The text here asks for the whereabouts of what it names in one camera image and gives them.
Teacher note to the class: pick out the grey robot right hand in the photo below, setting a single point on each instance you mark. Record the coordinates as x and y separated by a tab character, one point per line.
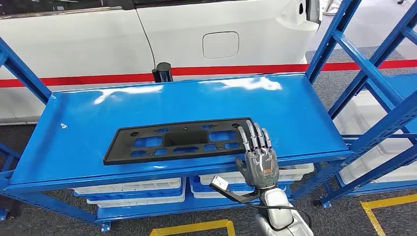
260	169

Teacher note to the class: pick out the black plastic bumper bracket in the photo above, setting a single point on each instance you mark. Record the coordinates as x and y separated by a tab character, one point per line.
185	140

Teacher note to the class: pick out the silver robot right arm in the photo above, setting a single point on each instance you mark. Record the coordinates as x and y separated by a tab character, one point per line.
277	211

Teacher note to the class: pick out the blue metal shelf rack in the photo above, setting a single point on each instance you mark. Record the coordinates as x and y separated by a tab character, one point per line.
374	174
195	104

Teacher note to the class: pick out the blue plastic bin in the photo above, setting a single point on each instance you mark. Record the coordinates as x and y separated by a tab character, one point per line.
208	187
137	194

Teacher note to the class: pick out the yellow floor tape square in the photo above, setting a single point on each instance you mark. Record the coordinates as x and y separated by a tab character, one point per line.
195	226

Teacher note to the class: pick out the white car body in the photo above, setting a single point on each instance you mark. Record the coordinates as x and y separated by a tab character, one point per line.
97	42

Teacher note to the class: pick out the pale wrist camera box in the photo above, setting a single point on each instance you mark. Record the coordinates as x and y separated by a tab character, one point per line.
220	183

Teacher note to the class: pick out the black cylindrical post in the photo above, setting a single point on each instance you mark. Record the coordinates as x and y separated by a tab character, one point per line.
163	72

